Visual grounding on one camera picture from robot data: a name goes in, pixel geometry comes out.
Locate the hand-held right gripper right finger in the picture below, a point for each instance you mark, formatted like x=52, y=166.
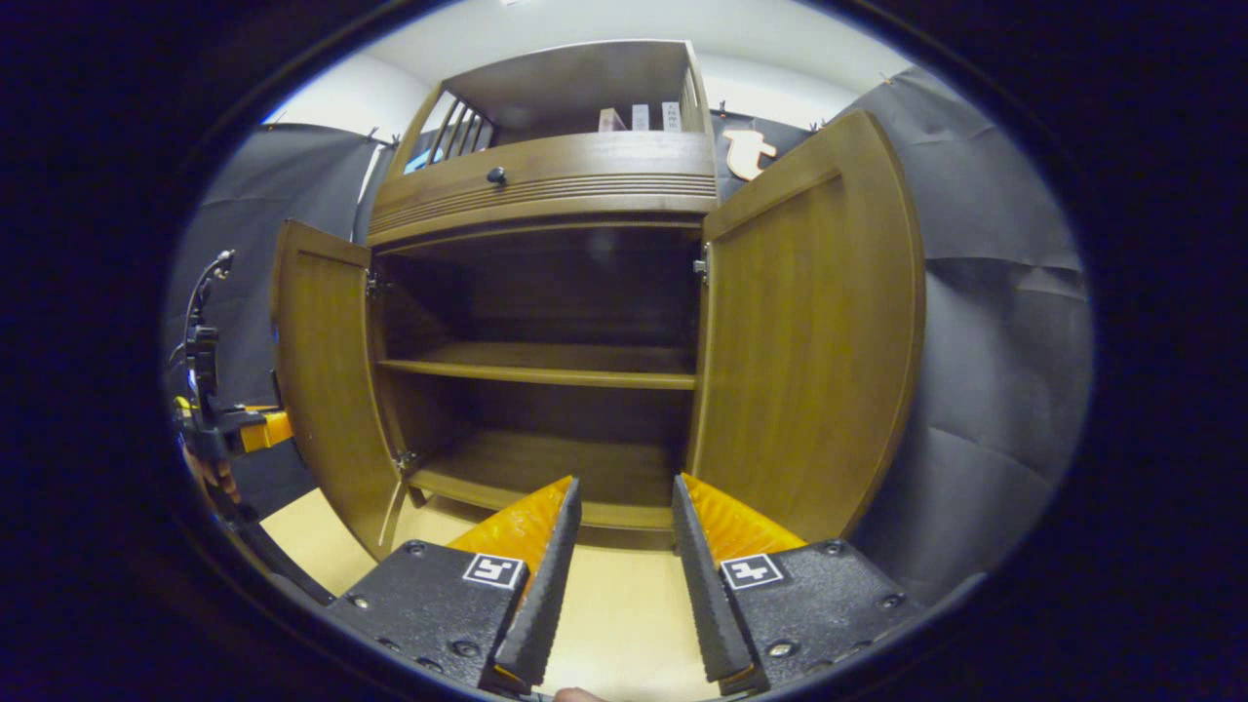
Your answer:
x=702, y=595

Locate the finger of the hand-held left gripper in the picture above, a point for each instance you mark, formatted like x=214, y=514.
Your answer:
x=268, y=431

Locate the wooden cabinet drawer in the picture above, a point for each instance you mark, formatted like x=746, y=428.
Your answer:
x=604, y=161

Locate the wooden cabinet door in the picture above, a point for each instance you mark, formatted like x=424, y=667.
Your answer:
x=809, y=341
x=331, y=390

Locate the wooden inner shelf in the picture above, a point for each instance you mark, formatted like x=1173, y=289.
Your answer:
x=546, y=366

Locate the black backdrop cloth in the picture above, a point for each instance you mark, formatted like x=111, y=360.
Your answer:
x=994, y=370

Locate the pale grey upright book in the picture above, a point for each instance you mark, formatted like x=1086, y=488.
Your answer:
x=641, y=118

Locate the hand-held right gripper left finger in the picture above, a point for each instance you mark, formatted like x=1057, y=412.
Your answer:
x=541, y=595

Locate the white upright book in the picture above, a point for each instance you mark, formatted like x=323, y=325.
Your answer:
x=671, y=116

